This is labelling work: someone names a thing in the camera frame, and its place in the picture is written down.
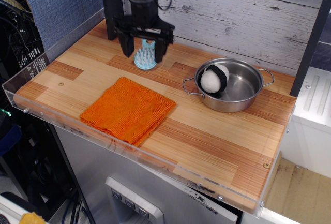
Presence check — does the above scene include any stainless steel pot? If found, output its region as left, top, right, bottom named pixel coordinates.
left=183, top=58, right=275, bottom=113

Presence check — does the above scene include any dark grey right post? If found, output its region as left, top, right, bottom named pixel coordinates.
left=290, top=0, right=330, bottom=97

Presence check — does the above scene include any white block with ridges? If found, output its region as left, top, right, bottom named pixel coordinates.
left=294, top=67, right=330, bottom=127

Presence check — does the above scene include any white ball with black band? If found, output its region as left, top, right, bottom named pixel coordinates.
left=199, top=64, right=230, bottom=98

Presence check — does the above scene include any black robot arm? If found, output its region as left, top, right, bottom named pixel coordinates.
left=113, top=0, right=175, bottom=63

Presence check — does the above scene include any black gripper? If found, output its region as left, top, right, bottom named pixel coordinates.
left=113, top=0, right=174, bottom=63

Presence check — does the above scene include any grey cabinet with dispenser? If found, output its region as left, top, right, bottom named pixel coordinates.
left=53, top=125, right=262, bottom=224

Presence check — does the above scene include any light blue scrub brush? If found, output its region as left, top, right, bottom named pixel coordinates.
left=133, top=39, right=157, bottom=70

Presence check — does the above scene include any dark grey left post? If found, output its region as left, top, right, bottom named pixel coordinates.
left=103, top=0, right=124, bottom=40

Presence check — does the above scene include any orange folded cloth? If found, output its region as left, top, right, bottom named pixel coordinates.
left=80, top=77, right=176, bottom=147

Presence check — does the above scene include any dark grey post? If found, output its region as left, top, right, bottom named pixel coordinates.
left=103, top=0, right=124, bottom=40
left=290, top=0, right=330, bottom=97

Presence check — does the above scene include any black perforated crate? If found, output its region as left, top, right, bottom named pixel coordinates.
left=1, top=0, right=49, bottom=83

